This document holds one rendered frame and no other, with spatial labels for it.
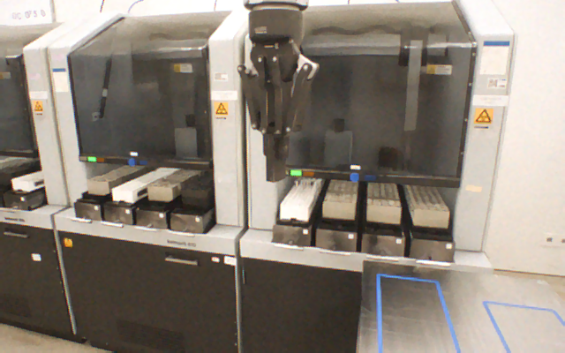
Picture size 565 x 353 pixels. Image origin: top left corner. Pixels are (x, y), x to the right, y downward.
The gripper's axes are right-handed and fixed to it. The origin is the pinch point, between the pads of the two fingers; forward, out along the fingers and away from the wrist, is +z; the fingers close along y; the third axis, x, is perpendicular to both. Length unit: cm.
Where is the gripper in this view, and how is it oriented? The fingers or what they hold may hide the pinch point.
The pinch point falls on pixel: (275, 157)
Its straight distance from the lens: 51.4
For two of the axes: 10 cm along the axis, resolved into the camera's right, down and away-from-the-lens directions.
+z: 0.0, 9.7, 2.5
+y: 8.0, 1.5, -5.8
